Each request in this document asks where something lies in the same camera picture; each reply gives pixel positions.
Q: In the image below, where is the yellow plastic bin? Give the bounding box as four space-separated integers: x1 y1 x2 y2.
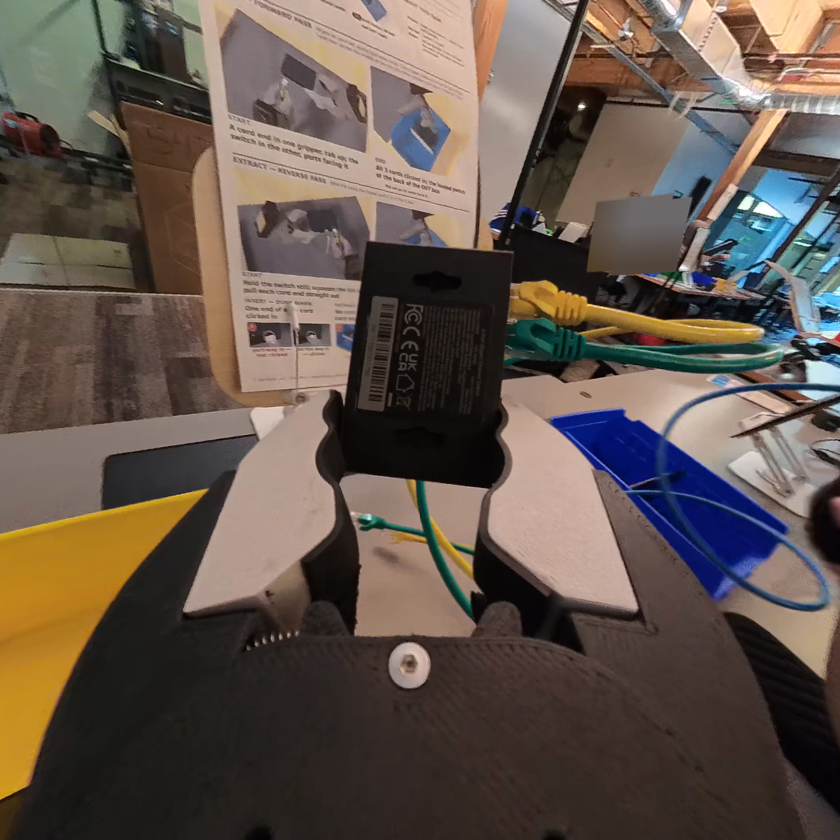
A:
0 489 211 798

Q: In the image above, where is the yellow ethernet cable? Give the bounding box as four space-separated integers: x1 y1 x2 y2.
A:
387 280 765 578

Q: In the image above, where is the green ethernet cable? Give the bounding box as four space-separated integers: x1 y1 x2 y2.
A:
353 319 785 621

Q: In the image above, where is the black desk mat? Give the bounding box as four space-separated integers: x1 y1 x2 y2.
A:
101 433 258 514

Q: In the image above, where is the cardboard box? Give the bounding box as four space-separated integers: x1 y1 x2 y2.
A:
118 101 221 296

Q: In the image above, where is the blue ethernet cable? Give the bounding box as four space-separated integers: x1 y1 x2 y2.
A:
629 382 840 611

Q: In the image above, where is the spiral metal ceiling duct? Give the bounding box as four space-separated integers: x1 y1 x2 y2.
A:
656 0 840 116

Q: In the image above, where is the black board metal stand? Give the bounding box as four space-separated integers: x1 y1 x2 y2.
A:
727 394 840 519

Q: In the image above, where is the black network switch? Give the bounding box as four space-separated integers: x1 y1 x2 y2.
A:
343 241 514 488

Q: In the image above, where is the red round machine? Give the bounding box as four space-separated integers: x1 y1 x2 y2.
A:
0 110 63 158

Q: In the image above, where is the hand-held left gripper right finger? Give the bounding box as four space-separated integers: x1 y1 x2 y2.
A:
472 400 640 632

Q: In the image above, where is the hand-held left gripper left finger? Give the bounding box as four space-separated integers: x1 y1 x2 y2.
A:
182 390 361 634

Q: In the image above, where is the black panel stand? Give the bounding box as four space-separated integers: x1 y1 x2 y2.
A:
505 0 608 309

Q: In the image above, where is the blue plastic bin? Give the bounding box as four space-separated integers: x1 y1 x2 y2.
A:
550 409 790 599

